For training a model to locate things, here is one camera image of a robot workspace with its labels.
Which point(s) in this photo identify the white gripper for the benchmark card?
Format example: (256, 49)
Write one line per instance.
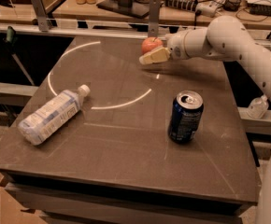
(175, 48)

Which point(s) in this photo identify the red apple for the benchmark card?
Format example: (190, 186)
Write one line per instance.
(150, 43)

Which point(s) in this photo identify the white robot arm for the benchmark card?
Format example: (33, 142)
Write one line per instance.
(225, 39)

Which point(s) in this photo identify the clear plastic bottle on shelf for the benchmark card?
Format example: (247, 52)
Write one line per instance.
(258, 107)

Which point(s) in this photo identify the blue labelled plastic bottle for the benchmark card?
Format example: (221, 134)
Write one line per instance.
(44, 122)

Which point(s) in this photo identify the black power strip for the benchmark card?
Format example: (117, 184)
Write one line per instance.
(188, 5)

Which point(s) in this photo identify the blue soda can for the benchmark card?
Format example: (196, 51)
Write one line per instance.
(187, 110)

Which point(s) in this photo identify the white power adapter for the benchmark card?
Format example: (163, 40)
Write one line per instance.
(208, 10)

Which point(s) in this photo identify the black monitor stand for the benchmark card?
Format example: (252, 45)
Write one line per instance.
(125, 7)

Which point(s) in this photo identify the grey metal bracket middle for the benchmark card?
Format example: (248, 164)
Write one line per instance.
(153, 25)

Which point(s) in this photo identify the grey metal bracket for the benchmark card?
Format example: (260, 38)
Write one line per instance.
(43, 21)
(153, 25)

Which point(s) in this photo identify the grey metal bracket left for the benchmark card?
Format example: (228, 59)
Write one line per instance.
(43, 21)

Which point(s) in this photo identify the green handled tool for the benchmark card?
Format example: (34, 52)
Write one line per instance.
(9, 41)

